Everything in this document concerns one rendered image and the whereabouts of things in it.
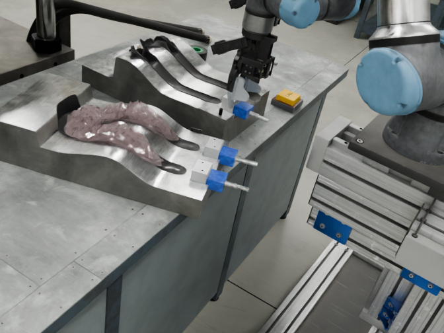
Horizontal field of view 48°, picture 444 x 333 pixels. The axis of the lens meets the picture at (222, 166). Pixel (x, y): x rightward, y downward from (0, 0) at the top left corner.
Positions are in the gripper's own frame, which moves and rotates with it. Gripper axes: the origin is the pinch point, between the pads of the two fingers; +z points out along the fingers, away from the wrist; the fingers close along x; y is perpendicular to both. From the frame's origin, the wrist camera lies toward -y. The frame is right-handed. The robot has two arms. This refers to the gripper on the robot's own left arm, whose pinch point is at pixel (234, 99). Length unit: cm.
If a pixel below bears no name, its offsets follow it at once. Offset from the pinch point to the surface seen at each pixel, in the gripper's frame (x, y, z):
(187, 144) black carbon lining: -18.4, -1.8, 6.7
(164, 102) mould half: -6.9, -17.4, 5.7
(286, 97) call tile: 29.0, 4.2, 8.0
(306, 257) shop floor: 59, 22, 92
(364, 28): 374, -54, 80
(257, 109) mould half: 12.6, 1.9, 7.0
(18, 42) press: 0, -84, 13
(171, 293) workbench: -24, 4, 53
